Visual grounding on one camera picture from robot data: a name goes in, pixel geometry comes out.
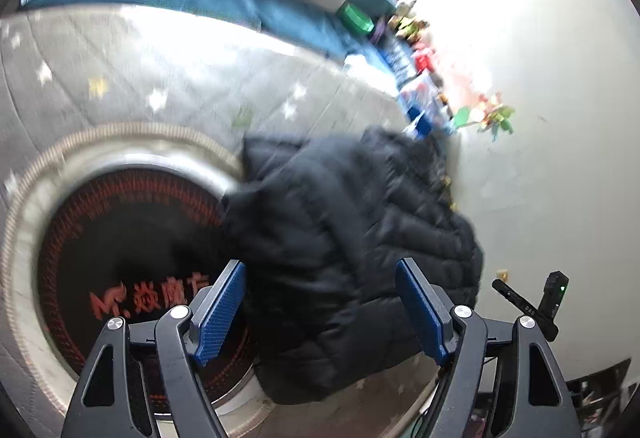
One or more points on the green bowl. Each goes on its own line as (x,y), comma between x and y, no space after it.
(356,17)

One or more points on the wall socket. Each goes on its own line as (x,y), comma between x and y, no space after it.
(502,275)

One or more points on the pile of colourful toys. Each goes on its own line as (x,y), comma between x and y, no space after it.
(430,82)

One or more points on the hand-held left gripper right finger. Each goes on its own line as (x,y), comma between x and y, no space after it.
(417,308)

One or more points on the grey quilted star bed cover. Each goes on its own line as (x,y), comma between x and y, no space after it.
(175,67)

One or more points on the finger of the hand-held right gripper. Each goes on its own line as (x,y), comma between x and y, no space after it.
(520,305)

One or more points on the black puffer jacket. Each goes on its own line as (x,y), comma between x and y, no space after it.
(350,243)

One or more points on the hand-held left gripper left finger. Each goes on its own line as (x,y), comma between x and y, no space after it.
(220,313)

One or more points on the round black electric heater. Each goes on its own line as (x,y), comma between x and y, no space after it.
(125,243)

